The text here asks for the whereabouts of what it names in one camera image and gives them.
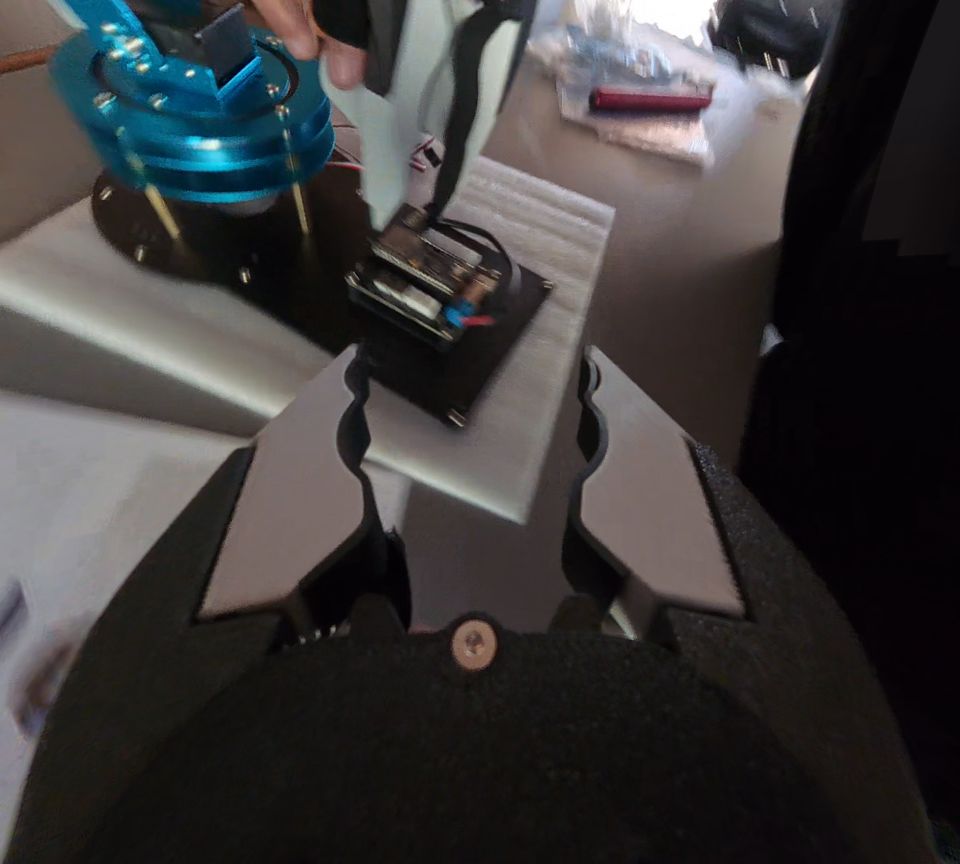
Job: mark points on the printed instruction manual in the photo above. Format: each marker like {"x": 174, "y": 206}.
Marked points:
{"x": 90, "y": 489}

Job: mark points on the white foam sheet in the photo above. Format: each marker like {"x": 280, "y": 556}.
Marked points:
{"x": 525, "y": 227}

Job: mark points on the controller circuit board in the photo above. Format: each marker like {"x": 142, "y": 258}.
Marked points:
{"x": 420, "y": 279}

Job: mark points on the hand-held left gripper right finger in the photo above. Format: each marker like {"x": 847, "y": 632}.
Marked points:
{"x": 652, "y": 504}

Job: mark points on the crumpled clear plastic bags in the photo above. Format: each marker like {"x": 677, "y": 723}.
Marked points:
{"x": 600, "y": 54}

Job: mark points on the blue toy robot arm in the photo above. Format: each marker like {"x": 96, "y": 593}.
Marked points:
{"x": 210, "y": 152}

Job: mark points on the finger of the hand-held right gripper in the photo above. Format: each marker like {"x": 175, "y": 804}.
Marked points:
{"x": 502, "y": 69}
{"x": 420, "y": 39}

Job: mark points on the grey desk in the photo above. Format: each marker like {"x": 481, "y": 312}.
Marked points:
{"x": 675, "y": 242}

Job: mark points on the red electric screwdriver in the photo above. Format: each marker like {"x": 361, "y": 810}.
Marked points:
{"x": 645, "y": 101}

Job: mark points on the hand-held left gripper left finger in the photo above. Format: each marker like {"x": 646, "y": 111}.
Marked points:
{"x": 292, "y": 504}

